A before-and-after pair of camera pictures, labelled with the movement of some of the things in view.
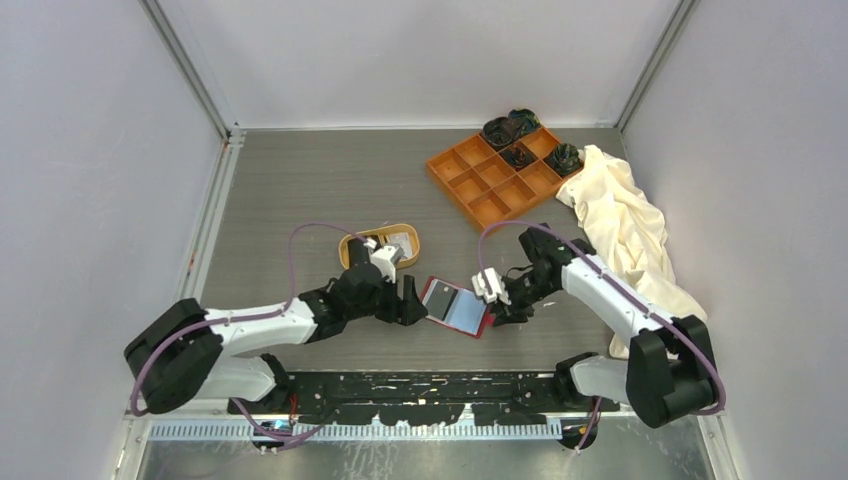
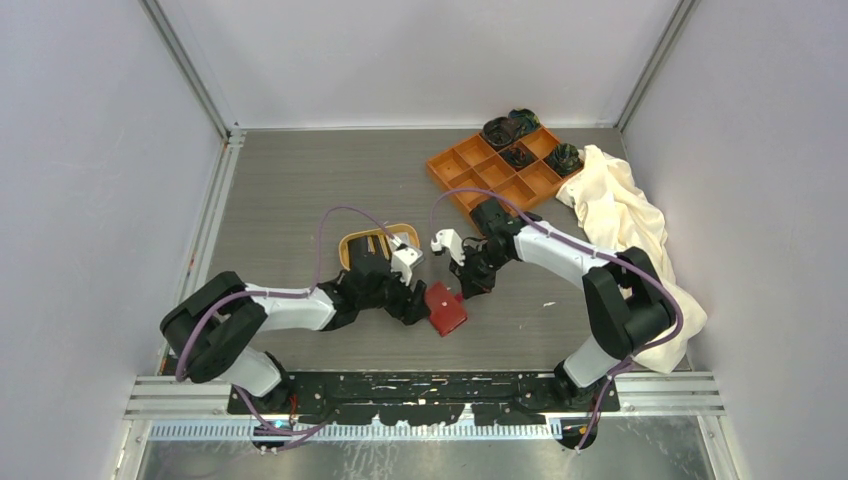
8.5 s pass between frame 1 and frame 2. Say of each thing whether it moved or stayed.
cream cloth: stayed
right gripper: moved
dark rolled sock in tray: stayed
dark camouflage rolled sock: stayed
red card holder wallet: moved
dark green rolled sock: stayed
